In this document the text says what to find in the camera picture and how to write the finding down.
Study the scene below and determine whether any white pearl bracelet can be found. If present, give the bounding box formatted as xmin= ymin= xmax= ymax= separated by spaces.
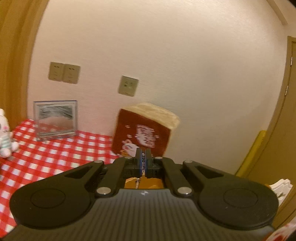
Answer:
xmin=136 ymin=152 xmax=146 ymax=186

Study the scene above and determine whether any golden plastic tray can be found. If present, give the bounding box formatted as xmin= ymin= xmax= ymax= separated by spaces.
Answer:
xmin=125 ymin=176 xmax=164 ymax=189

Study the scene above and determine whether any lucky cat toast cushion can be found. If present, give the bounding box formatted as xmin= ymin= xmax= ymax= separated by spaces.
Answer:
xmin=111 ymin=103 xmax=180 ymax=157

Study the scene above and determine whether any silver framed sand picture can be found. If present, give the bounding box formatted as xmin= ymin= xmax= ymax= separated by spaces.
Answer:
xmin=34 ymin=100 xmax=78 ymax=141

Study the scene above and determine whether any red white checkered tablecloth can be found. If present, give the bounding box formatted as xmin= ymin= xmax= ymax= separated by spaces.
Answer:
xmin=1 ymin=120 xmax=116 ymax=237

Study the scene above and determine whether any white bunny plush toy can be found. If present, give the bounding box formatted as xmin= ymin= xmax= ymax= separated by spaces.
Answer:
xmin=0 ymin=108 xmax=19 ymax=158

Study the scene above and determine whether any brown wooden door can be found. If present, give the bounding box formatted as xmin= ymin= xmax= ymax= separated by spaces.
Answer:
xmin=245 ymin=36 xmax=296 ymax=230

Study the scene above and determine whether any white stool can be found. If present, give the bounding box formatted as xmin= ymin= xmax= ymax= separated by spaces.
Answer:
xmin=266 ymin=179 xmax=293 ymax=206

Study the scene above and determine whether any wooden headboard panel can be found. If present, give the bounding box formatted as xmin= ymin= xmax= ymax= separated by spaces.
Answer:
xmin=1 ymin=1 xmax=48 ymax=128

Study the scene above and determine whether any right wall data socket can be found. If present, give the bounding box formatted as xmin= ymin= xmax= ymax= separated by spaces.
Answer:
xmin=118 ymin=76 xmax=138 ymax=97

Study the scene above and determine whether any left double wall socket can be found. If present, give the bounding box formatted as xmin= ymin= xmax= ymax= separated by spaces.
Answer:
xmin=48 ymin=62 xmax=64 ymax=81

